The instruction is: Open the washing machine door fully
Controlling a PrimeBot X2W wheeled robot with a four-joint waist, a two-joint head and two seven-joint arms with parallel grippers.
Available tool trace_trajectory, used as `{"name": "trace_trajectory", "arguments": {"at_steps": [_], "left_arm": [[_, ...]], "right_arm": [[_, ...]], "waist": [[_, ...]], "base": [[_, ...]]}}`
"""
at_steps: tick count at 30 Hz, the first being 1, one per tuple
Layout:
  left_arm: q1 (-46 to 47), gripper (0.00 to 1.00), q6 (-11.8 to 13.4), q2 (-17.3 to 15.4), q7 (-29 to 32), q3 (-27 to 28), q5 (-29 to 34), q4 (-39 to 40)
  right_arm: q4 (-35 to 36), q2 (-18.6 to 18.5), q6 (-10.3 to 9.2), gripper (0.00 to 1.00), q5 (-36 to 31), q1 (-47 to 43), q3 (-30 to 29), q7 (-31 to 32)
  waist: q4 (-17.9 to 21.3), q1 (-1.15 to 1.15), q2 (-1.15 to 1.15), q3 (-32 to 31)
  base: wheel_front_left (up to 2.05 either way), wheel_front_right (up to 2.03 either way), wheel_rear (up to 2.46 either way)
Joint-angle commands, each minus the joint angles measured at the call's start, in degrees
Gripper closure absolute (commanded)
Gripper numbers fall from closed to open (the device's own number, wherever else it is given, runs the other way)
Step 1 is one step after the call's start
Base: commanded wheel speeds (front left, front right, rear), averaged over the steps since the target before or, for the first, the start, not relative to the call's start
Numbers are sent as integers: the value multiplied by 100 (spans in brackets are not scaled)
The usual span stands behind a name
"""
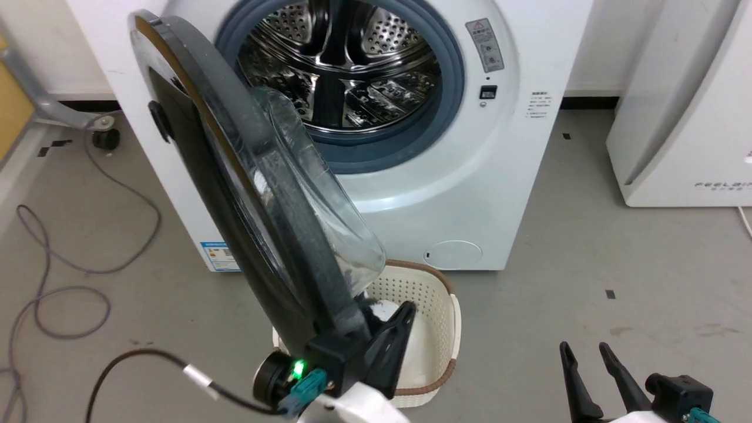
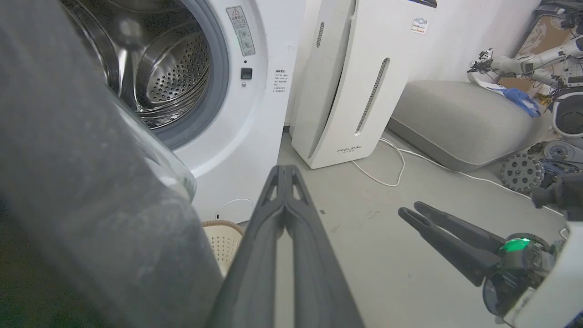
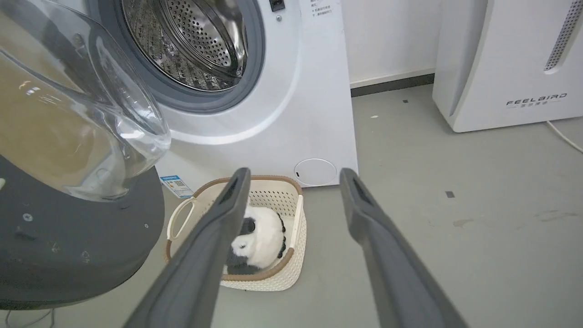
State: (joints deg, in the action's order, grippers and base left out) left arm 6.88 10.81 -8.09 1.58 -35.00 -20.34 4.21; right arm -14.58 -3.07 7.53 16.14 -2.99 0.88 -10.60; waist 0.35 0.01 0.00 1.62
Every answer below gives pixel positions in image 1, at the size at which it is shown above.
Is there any grey metal frame leg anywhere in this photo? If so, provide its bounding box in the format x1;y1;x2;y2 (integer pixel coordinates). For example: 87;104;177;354
0;44;116;130

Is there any white front-load washing machine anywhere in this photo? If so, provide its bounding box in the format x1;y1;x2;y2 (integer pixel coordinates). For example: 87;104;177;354
66;0;594;274

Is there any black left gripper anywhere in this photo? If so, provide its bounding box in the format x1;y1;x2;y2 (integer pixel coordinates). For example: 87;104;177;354
291;301;417;400

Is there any black caster wheel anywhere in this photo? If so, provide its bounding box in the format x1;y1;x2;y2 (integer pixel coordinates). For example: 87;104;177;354
91;127;122;150

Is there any round white filter cover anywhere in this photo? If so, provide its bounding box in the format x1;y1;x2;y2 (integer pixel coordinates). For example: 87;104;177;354
423;239;484;271

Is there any yellow wooden panel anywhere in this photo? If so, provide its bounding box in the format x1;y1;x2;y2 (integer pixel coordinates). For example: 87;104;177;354
0;34;37;166

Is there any grey floor cable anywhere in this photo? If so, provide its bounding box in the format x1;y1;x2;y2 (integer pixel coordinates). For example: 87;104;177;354
0;126;163;423

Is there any white floor-standing appliance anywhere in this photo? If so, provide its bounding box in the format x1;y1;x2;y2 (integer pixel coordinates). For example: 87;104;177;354
605;0;752;208

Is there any grey warning sticker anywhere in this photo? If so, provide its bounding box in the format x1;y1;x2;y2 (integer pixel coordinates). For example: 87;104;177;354
465;18;505;74

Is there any white laundry basket brown rim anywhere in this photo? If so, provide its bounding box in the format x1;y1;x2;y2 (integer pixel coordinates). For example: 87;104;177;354
271;259;462;409

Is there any blue energy label sticker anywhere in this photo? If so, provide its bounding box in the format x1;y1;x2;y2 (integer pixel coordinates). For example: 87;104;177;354
199;241;241;273

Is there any black round washer door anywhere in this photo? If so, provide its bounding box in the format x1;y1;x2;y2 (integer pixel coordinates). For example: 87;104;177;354
128;10;387;356

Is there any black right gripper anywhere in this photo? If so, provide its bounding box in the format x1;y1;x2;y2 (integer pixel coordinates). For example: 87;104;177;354
559;341;715;423

